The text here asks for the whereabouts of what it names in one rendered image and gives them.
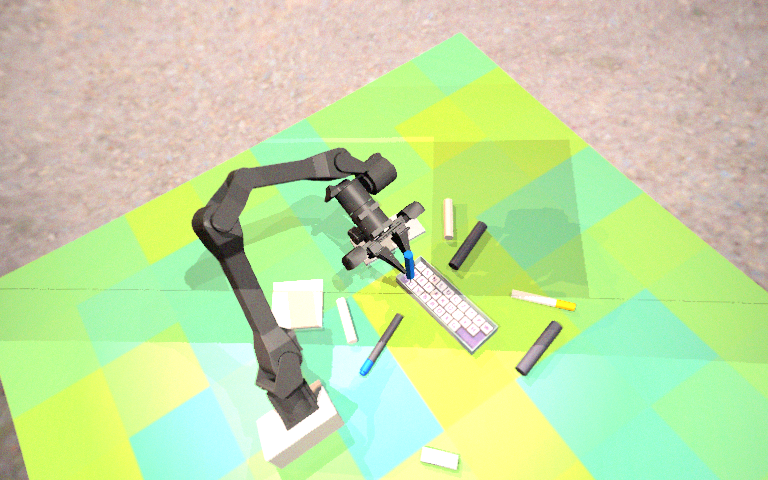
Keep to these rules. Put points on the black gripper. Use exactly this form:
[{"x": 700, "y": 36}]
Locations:
[{"x": 371, "y": 220}]

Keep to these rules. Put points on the dark blue stylus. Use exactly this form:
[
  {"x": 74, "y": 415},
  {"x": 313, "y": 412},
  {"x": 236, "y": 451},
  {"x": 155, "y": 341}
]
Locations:
[{"x": 409, "y": 265}]

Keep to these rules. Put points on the keyboard with white letter keys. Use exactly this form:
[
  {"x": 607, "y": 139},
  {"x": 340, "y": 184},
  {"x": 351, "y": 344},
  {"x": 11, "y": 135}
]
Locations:
[{"x": 462, "y": 319}]

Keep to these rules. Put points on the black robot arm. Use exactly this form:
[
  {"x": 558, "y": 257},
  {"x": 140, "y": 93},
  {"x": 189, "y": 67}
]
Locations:
[{"x": 218, "y": 227}]

